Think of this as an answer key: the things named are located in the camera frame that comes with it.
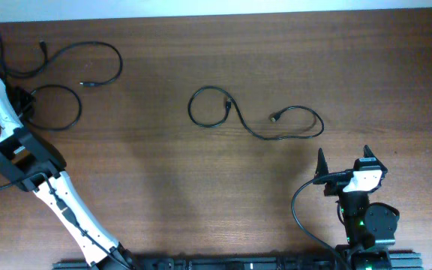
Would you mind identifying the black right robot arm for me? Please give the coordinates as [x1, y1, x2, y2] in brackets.
[315, 145, 400, 269]

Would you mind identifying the black usb cable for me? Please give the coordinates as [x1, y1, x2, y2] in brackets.
[187, 85, 326, 142]
[0, 14, 124, 89]
[22, 84, 83, 132]

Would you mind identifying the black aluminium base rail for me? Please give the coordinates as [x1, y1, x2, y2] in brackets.
[52, 254, 423, 270]

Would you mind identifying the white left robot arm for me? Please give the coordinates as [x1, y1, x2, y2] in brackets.
[0, 78, 139, 269]

